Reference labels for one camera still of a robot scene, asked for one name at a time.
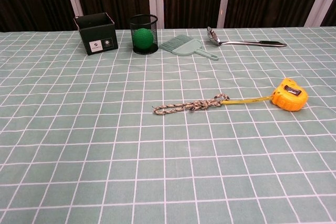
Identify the braided camouflage rope loop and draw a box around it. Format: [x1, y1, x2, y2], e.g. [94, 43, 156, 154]
[152, 93, 230, 116]

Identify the yellow tape measure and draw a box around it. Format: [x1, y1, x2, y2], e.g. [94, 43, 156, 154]
[222, 78, 308, 111]

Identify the green checked tablecloth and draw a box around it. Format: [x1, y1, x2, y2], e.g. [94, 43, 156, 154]
[0, 26, 336, 224]

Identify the mint green small brush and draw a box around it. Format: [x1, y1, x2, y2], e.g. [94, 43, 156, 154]
[159, 34, 219, 61]

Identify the green textured ball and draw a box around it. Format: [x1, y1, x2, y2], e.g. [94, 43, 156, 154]
[132, 28, 154, 49]

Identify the black mesh pen holder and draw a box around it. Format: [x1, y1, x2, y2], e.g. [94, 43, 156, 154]
[129, 14, 159, 55]

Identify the black square box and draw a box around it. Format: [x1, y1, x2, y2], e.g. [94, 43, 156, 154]
[73, 12, 118, 56]

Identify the steel spoon with black handle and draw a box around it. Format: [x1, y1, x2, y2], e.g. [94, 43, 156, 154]
[206, 26, 288, 48]

